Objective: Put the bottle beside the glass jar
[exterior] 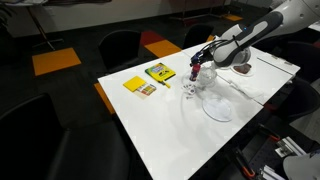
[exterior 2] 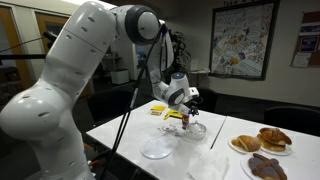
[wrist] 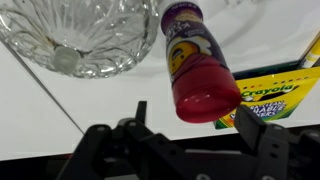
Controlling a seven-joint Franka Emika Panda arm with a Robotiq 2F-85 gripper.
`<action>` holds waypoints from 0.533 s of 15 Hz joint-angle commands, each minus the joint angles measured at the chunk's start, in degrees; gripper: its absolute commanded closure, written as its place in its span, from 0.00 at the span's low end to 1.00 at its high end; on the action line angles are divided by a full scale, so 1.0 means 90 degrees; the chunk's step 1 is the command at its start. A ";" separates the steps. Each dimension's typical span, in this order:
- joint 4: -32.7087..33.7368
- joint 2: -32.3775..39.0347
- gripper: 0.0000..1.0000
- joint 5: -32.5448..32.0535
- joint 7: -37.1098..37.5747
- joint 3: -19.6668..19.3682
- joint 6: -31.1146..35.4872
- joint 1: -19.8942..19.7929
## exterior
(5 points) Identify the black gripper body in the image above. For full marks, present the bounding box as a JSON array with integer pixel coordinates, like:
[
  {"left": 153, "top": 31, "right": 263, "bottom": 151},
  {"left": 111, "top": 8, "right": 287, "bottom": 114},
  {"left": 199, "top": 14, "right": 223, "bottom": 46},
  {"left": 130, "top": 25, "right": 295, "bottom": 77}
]
[{"left": 189, "top": 49, "right": 215, "bottom": 68}]

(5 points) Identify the purple bottle with red cap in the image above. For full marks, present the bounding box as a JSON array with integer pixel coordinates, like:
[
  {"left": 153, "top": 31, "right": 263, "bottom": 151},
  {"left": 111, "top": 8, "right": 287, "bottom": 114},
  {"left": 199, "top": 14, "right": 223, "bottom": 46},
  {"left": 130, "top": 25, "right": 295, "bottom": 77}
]
[{"left": 189, "top": 63, "right": 202, "bottom": 82}]

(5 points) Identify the clear glass bowl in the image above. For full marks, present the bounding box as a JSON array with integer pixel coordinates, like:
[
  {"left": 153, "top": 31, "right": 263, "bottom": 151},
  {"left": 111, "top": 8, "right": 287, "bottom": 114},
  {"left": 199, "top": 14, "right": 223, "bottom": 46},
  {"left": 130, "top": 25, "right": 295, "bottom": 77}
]
[{"left": 197, "top": 65, "right": 219, "bottom": 88}]

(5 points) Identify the black office chair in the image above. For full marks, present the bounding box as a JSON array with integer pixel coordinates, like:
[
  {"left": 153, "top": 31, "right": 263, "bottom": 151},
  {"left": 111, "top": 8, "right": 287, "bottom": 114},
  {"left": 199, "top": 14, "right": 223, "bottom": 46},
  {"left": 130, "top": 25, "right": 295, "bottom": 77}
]
[
  {"left": 98, "top": 29, "right": 143, "bottom": 73},
  {"left": 273, "top": 77, "right": 320, "bottom": 124},
  {"left": 0, "top": 93, "right": 132, "bottom": 180},
  {"left": 182, "top": 23, "right": 215, "bottom": 50}
]

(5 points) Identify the white sugar packet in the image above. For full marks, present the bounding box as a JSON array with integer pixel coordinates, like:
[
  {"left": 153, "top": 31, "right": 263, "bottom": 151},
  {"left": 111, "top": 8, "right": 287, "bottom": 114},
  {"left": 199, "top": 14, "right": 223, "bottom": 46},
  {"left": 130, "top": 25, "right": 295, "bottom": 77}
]
[{"left": 181, "top": 83, "right": 198, "bottom": 95}]

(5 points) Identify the yellow Crayola marker box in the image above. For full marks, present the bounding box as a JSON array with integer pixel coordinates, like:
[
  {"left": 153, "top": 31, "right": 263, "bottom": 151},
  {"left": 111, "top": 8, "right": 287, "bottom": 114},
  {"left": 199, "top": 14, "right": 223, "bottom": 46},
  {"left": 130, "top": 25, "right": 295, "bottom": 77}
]
[{"left": 144, "top": 62, "right": 177, "bottom": 83}]

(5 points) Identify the brown chocolate cake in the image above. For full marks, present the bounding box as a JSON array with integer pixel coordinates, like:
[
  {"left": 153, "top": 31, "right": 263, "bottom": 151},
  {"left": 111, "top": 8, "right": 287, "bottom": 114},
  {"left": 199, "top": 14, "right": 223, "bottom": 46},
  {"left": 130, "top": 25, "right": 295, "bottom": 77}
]
[{"left": 233, "top": 63, "right": 253, "bottom": 75}]

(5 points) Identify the empty white plate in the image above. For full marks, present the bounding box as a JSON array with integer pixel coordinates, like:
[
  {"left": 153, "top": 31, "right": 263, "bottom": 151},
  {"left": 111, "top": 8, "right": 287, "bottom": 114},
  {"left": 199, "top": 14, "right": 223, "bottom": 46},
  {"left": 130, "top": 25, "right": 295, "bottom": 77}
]
[{"left": 201, "top": 96, "right": 234, "bottom": 123}]

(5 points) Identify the white plate with brown cake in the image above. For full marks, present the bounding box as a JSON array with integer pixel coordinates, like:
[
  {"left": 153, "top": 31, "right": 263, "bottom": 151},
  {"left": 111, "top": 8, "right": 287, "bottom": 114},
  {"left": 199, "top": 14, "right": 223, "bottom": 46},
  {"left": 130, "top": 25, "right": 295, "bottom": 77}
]
[{"left": 231, "top": 62, "right": 255, "bottom": 78}]

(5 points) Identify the notepad with coloured page flags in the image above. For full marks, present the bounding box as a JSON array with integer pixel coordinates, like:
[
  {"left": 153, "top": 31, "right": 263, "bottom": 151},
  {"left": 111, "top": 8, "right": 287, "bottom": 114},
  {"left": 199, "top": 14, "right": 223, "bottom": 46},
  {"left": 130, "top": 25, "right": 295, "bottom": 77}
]
[{"left": 134, "top": 82, "right": 158, "bottom": 100}]

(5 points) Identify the white paper napkin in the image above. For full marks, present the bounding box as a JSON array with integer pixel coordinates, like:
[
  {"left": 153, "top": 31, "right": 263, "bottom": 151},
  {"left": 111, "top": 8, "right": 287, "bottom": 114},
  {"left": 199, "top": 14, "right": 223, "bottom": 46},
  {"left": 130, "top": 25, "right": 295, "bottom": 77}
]
[{"left": 229, "top": 79, "right": 264, "bottom": 99}]

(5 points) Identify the yellow sticky note pad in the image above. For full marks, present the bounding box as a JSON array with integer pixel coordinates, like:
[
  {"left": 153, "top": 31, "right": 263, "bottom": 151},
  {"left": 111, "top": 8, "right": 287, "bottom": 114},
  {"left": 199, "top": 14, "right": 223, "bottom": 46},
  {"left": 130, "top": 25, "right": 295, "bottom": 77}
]
[{"left": 122, "top": 75, "right": 148, "bottom": 93}]

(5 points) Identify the black and orange clamp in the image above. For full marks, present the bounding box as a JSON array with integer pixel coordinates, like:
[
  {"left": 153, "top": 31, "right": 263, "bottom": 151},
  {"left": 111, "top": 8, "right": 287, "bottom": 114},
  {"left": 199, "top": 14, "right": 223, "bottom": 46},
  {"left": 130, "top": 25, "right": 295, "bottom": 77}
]
[
  {"left": 233, "top": 146, "right": 258, "bottom": 179},
  {"left": 255, "top": 122, "right": 282, "bottom": 143}
]

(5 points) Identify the grey rounded cover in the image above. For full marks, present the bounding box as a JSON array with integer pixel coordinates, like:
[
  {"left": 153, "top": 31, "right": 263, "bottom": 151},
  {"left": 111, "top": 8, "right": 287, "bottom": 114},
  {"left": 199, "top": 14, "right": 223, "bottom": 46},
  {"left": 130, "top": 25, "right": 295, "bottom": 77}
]
[{"left": 283, "top": 152, "right": 320, "bottom": 180}]

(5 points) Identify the black metal stand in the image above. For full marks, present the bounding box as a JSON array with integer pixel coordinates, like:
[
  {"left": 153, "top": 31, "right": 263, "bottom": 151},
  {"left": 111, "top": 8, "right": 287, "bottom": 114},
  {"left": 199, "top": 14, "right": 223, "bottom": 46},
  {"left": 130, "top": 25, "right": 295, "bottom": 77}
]
[{"left": 25, "top": 4, "right": 65, "bottom": 52}]

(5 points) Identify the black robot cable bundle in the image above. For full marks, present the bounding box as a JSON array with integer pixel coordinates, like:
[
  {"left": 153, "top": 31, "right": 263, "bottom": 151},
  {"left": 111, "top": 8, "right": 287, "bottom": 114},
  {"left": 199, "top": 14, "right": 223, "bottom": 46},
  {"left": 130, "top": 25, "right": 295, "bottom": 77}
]
[{"left": 194, "top": 34, "right": 242, "bottom": 62}]

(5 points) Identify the aluminium profile rail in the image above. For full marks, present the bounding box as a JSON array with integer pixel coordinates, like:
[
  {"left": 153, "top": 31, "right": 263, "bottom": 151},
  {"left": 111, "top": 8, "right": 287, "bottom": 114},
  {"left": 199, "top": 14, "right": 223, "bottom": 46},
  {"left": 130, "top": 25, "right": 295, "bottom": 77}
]
[{"left": 274, "top": 135, "right": 308, "bottom": 158}]

